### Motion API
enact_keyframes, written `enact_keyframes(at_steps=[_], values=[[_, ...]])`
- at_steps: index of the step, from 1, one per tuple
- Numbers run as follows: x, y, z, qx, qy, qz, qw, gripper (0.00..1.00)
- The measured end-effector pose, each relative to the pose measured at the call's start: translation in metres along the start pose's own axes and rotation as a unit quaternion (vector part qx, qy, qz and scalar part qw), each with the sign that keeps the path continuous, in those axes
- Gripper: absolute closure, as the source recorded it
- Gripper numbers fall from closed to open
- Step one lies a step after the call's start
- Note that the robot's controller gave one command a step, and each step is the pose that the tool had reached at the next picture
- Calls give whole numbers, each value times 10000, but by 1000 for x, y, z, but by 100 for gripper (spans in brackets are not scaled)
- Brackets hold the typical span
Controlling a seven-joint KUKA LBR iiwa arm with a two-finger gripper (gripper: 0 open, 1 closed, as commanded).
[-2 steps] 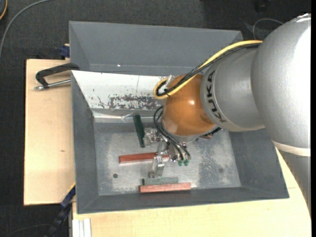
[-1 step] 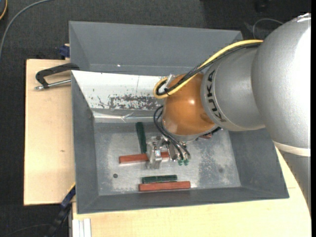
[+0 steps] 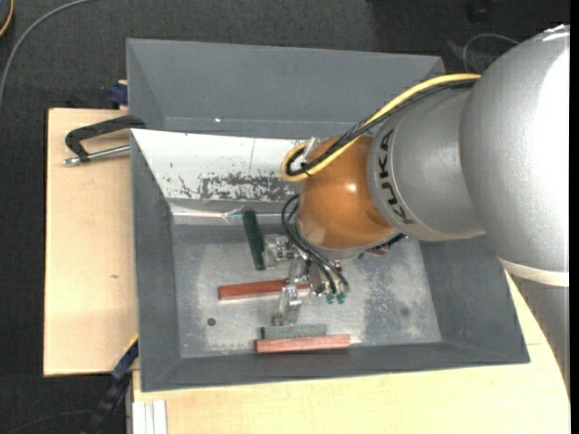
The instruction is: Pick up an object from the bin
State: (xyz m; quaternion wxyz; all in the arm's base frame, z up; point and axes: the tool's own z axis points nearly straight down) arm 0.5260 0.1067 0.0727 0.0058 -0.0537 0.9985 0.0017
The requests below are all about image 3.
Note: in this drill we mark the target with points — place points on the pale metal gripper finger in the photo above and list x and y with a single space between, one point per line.
271 253
289 305

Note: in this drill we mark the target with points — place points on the dark green flat block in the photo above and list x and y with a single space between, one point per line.
253 238
294 331

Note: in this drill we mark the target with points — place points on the red-brown flat block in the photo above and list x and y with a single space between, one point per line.
302 344
249 290

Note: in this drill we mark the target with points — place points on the grey metal bin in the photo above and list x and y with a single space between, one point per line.
226 84

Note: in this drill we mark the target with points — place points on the pale wood flat board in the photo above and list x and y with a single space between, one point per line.
86 251

